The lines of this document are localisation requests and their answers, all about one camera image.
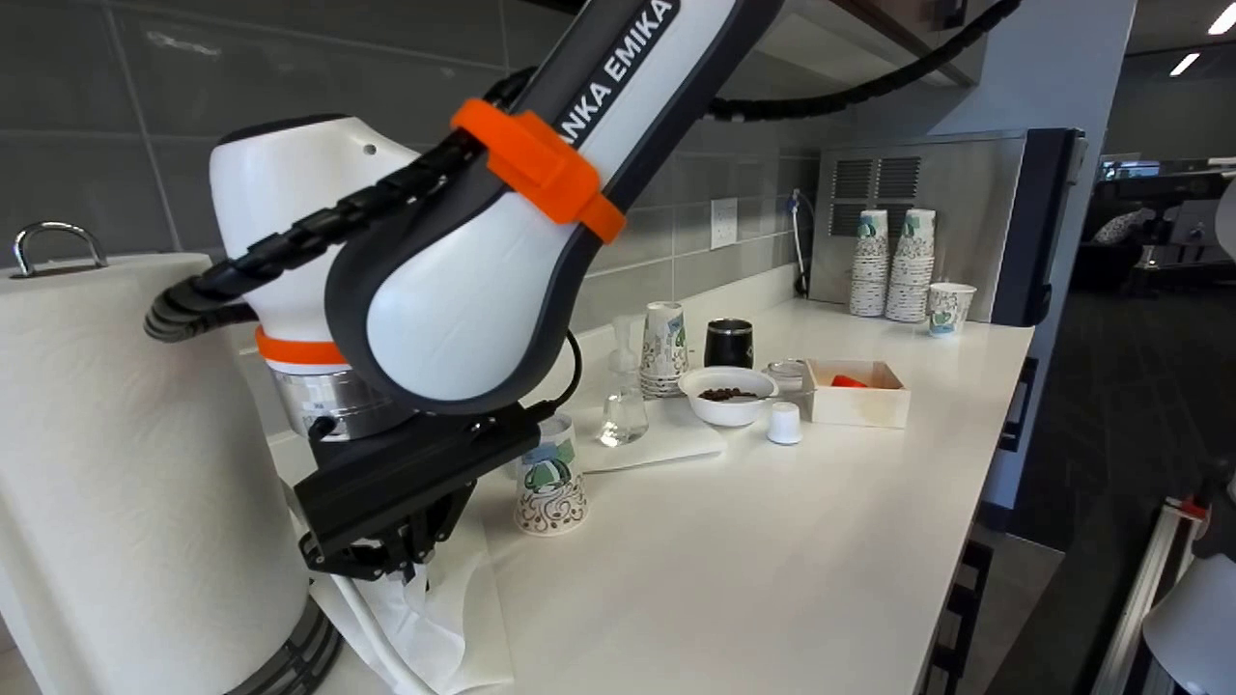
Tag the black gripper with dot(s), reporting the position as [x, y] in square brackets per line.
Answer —
[430, 514]

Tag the white paper napkin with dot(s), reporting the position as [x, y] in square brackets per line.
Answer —
[439, 630]

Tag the upside-down patterned paper cup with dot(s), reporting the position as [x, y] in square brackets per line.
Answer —
[558, 495]

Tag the white paper towel roll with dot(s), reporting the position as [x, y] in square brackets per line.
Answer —
[116, 514]

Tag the clear glass flask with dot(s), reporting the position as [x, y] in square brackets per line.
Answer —
[623, 420]

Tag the white bowl with dark contents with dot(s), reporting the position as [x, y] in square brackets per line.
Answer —
[725, 404]

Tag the black jar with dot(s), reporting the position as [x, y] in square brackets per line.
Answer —
[729, 344]

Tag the small white cup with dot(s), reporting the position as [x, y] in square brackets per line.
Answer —
[786, 428]

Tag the black metal towel holder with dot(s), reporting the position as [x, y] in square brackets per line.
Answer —
[60, 236]

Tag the small clear glass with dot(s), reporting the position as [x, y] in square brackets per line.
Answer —
[788, 384]

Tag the light wooden box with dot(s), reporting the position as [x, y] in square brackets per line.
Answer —
[857, 407]

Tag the stack of paper cups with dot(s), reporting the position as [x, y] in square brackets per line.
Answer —
[869, 263]
[909, 263]

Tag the single short paper cup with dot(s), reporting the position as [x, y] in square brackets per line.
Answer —
[952, 312]

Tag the silver metal stand leg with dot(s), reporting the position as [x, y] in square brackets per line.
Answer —
[1144, 594]

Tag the long ceiling light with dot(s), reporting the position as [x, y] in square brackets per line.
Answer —
[1221, 18]
[1182, 65]

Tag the white wall outlet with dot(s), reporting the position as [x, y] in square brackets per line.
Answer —
[725, 223]

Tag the black hanging wall utensil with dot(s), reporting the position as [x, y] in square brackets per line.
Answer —
[799, 244]

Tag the black slotted bracket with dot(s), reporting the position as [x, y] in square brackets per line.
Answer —
[956, 619]

